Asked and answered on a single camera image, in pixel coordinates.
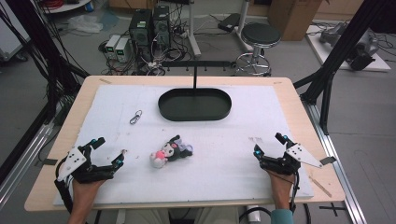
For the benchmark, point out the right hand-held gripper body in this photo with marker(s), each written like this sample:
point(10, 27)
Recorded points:
point(303, 154)

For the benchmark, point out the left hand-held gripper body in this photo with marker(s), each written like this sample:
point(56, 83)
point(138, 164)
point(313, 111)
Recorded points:
point(74, 159)

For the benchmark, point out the silver carabiner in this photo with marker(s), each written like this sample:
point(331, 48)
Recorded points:
point(135, 117)

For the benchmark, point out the black and white plush toy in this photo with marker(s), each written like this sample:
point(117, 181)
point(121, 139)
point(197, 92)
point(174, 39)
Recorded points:
point(171, 151)

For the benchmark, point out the black oval tray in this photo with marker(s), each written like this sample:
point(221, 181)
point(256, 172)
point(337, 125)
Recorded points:
point(194, 105)

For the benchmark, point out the person's left hand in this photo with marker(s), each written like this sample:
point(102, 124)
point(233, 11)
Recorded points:
point(85, 190)

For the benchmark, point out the person's right hand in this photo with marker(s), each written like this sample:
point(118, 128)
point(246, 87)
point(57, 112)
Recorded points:
point(280, 188)

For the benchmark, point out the black tape piece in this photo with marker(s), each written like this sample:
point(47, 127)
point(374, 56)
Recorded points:
point(328, 160)
point(49, 161)

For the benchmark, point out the thin wooden stick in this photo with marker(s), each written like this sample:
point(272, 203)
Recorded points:
point(320, 187)

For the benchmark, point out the white foam mat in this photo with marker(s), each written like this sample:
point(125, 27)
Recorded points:
point(199, 174)

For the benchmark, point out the person's legs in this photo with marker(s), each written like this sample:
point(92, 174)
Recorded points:
point(146, 216)

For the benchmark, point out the white power supply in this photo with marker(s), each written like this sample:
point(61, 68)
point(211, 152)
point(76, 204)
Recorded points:
point(122, 49)
point(111, 46)

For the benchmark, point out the black round stool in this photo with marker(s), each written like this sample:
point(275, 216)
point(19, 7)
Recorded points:
point(260, 35)

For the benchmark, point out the clear plastic bag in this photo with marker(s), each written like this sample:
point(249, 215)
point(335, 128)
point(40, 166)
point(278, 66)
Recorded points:
point(85, 24)

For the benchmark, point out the black computer tower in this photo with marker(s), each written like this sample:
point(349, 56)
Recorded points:
point(140, 31)
point(162, 26)

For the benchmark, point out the grey robot part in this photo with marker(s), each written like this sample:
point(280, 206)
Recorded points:
point(362, 49)

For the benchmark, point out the white board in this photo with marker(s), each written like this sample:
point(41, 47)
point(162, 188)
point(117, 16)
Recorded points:
point(381, 63)

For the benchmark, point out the cardboard box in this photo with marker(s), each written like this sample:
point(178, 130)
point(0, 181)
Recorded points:
point(292, 18)

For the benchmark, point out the flat black box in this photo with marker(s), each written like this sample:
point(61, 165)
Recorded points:
point(229, 22)

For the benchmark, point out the wooden desk with white legs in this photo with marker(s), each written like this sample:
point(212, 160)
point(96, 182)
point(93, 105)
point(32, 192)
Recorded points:
point(193, 34)

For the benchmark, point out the aluminium rail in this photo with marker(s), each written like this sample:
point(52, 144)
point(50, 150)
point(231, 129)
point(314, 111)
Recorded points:
point(21, 161)
point(336, 161)

